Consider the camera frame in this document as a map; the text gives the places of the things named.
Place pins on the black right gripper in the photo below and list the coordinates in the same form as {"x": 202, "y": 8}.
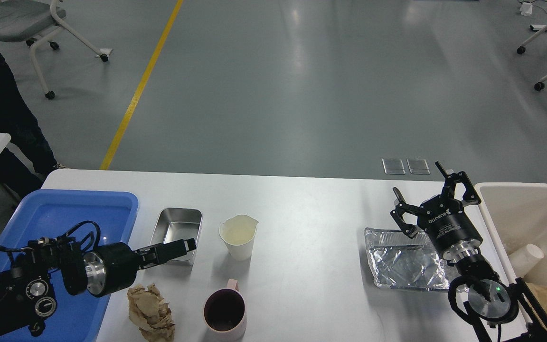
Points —
{"x": 449, "y": 228}

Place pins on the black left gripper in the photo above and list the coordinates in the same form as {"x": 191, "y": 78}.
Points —
{"x": 113, "y": 267}

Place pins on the stainless steel rectangular container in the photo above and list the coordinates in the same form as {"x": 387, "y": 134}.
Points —
{"x": 177, "y": 223}

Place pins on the aluminium foil tray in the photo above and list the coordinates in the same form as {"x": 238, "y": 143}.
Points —
{"x": 402, "y": 263}

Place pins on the pink ribbed mug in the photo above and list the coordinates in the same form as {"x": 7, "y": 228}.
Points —
{"x": 225, "y": 313}

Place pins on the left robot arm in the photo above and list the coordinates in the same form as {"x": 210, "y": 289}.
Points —
{"x": 27, "y": 296}

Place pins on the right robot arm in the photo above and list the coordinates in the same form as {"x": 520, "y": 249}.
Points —
{"x": 477, "y": 295}

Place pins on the crumpled brown paper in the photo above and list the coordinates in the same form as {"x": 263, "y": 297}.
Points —
{"x": 150, "y": 313}

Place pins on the right floor outlet cover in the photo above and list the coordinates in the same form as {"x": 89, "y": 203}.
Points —
{"x": 418, "y": 166}

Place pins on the floor outlet cover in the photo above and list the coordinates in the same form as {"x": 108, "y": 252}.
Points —
{"x": 393, "y": 166}
{"x": 418, "y": 166}

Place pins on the left floor outlet cover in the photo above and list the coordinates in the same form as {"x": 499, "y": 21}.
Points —
{"x": 393, "y": 166}

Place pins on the beige plastic bin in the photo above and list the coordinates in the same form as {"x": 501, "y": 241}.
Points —
{"x": 515, "y": 215}

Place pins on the white paper cup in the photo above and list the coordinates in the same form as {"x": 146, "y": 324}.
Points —
{"x": 238, "y": 234}

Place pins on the paper cup in bin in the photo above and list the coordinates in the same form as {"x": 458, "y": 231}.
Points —
{"x": 525, "y": 258}

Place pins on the blue plastic tray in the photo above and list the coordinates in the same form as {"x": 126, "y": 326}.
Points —
{"x": 50, "y": 213}

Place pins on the person in beige sweater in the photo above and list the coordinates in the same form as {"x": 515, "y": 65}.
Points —
{"x": 17, "y": 120}

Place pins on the grey office chair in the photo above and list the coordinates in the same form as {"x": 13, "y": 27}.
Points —
{"x": 36, "y": 23}

